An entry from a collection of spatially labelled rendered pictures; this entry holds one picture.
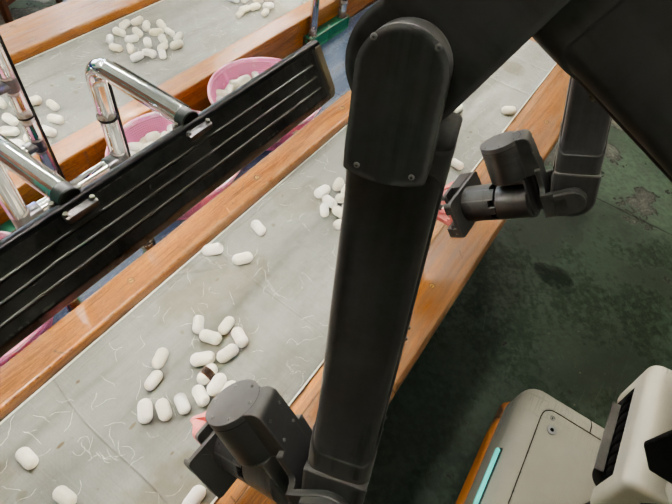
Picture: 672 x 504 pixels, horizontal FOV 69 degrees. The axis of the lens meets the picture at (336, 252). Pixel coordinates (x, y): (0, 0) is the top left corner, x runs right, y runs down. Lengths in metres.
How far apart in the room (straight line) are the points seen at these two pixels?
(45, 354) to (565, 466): 1.16
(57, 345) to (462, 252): 0.69
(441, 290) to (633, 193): 1.87
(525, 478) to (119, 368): 0.96
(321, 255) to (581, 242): 1.54
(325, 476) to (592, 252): 1.92
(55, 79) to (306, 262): 0.74
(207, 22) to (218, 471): 1.18
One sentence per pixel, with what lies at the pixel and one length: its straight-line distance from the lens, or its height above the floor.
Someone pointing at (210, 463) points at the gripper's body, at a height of 0.88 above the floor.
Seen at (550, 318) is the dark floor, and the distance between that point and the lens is 1.96.
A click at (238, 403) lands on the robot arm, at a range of 0.48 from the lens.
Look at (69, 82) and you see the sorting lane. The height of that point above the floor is 0.74.
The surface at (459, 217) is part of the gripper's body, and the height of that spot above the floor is 0.91.
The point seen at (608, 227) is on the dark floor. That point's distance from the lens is 2.41.
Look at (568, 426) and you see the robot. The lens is 1.45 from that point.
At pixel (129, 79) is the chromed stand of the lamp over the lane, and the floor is 1.12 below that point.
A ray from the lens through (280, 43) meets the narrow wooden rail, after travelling 1.43.
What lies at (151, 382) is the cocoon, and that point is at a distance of 0.78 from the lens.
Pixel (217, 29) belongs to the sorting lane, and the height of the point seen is 0.74.
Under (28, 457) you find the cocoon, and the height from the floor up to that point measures 0.76.
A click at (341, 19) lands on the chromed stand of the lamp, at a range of 1.62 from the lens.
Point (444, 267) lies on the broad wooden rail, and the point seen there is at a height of 0.76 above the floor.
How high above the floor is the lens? 1.46
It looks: 53 degrees down
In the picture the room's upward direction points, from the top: 12 degrees clockwise
